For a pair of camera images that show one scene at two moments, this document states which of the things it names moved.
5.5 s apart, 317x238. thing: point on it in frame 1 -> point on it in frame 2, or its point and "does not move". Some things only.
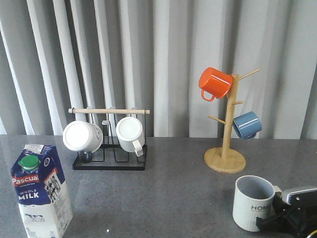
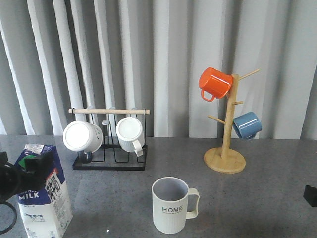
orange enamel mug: [215, 82] does not move
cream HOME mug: [253, 198] -> [170, 197]
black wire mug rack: [110, 156] does not move
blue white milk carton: [44, 202] does not move
